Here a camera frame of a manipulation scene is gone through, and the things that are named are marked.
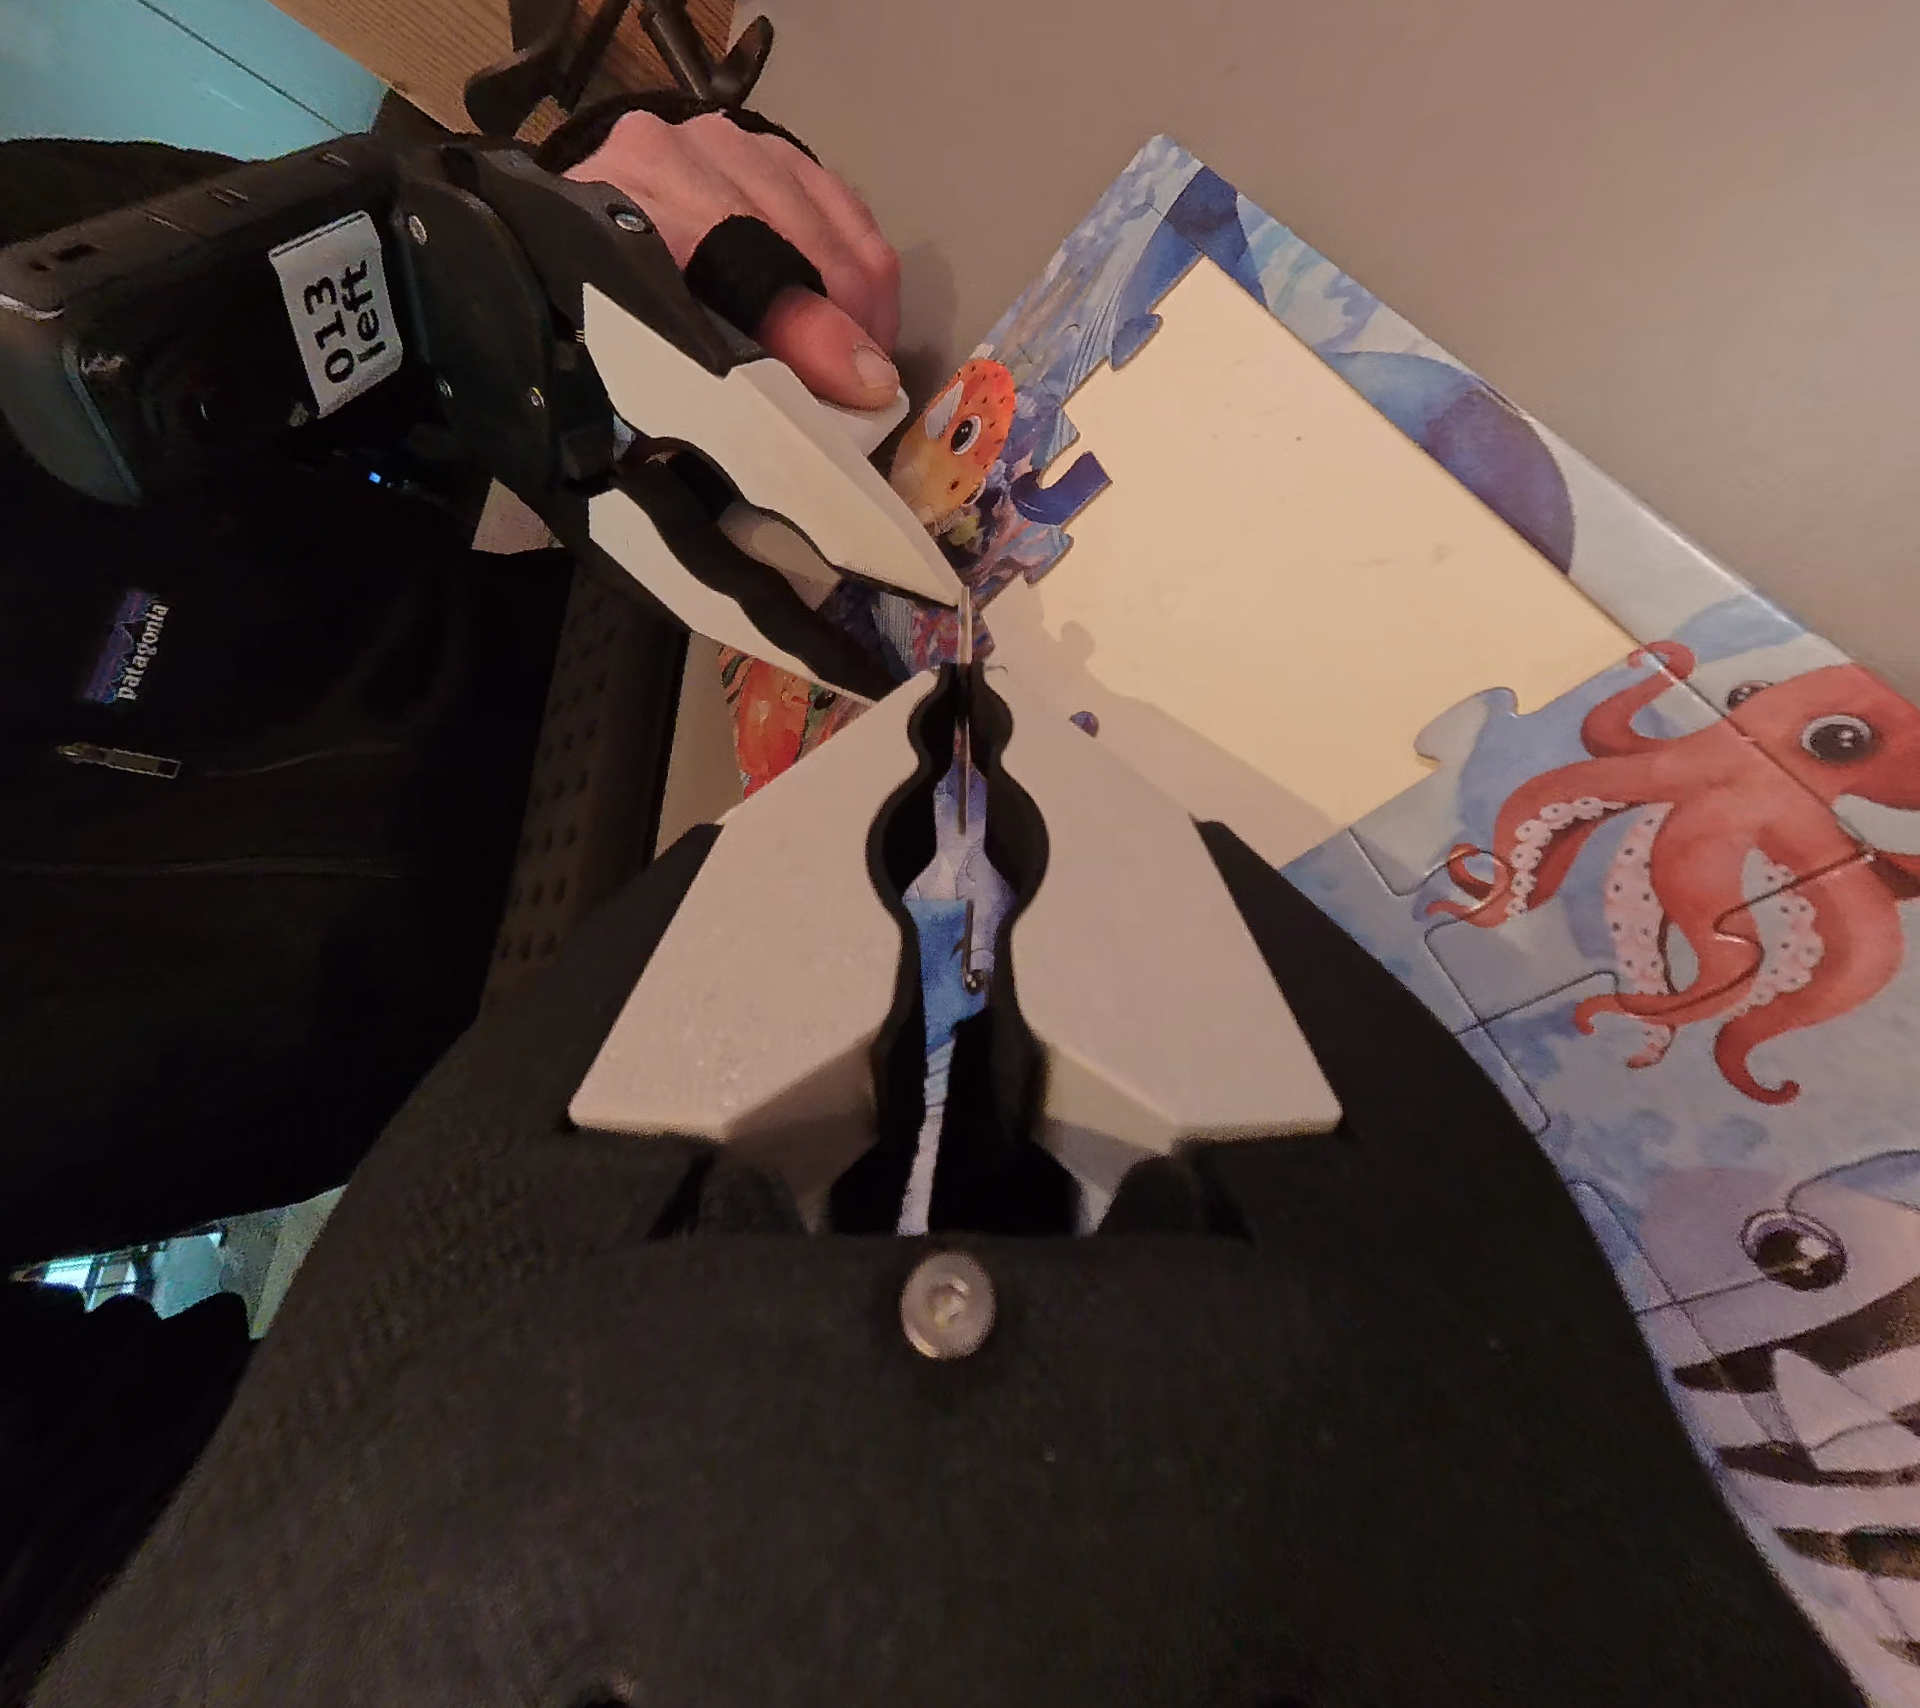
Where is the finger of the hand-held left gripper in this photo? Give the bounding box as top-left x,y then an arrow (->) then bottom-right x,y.
584,485 -> 908,705
581,284 -> 964,610

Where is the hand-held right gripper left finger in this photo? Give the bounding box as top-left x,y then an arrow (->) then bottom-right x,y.
564,662 -> 957,1223

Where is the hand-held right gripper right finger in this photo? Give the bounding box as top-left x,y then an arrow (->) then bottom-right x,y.
964,662 -> 1343,1223

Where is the sea animals jigsaw puzzle board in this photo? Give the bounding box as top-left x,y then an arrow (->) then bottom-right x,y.
717,136 -> 1920,1708

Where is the person's left hand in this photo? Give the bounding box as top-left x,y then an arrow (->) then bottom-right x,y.
562,109 -> 908,415

